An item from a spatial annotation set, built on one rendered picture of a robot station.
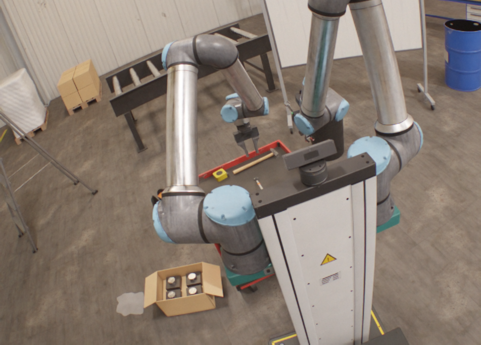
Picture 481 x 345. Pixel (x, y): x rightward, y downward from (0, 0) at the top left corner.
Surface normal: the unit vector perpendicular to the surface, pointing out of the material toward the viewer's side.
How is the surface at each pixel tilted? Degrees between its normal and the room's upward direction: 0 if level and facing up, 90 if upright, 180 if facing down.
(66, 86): 90
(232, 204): 5
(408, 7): 90
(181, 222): 47
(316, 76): 102
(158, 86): 90
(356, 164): 0
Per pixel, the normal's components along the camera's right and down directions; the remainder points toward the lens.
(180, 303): 0.14, 0.55
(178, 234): -0.19, 0.39
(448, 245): -0.23, -0.79
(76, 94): 0.37, 0.47
